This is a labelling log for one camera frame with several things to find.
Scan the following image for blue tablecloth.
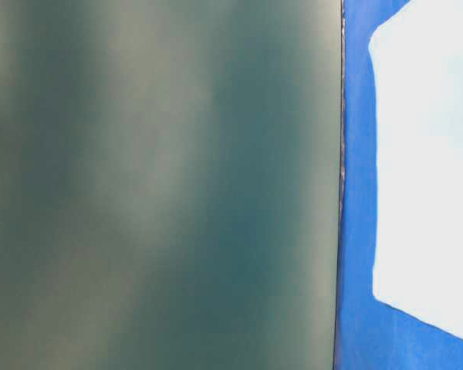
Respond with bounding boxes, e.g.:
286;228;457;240
333;1;463;369

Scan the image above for light blue towel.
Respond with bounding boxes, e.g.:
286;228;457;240
369;1;463;339

